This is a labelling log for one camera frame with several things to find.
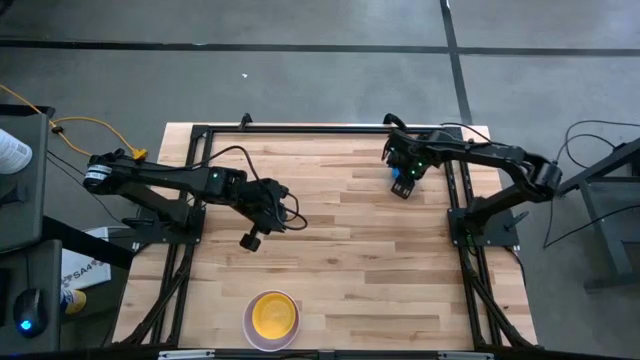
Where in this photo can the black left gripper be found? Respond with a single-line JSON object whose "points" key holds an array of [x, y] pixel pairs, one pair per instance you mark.
{"points": [[267, 205]]}

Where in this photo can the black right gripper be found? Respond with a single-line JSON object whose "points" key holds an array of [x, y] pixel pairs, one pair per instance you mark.
{"points": [[412, 150]]}

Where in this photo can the blue bowl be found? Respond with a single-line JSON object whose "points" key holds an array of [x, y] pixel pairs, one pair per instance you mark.
{"points": [[396, 173]]}

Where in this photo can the yellow bowl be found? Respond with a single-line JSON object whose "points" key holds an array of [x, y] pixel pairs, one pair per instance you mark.
{"points": [[274, 316]]}

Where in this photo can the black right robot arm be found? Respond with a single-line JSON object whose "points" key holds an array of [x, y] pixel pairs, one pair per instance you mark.
{"points": [[500, 160]]}

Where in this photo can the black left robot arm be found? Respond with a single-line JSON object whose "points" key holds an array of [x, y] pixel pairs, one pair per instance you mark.
{"points": [[150, 177]]}

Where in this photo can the white cardboard box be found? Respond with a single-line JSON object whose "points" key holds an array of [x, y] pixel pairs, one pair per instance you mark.
{"points": [[82, 270]]}

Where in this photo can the person's foot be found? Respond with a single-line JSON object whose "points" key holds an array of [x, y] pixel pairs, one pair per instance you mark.
{"points": [[74, 301]]}

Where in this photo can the black side table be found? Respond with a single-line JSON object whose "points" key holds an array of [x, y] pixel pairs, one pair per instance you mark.
{"points": [[607, 210]]}

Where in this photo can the black computer mouse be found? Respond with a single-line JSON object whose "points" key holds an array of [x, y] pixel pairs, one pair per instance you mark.
{"points": [[30, 312]]}

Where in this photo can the black desk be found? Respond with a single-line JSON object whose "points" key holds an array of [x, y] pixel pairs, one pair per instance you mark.
{"points": [[22, 200]]}

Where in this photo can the white paper roll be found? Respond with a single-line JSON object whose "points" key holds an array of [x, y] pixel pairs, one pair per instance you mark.
{"points": [[12, 152]]}

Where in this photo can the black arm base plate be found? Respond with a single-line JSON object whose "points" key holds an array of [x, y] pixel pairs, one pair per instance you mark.
{"points": [[155, 232], [495, 232]]}

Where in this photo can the black aluminium rig frame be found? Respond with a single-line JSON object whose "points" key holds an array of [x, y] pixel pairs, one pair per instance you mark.
{"points": [[300, 130]]}

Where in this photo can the silver frame bracket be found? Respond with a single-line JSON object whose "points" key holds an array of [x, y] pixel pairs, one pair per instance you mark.
{"points": [[186, 355], [465, 356]]}

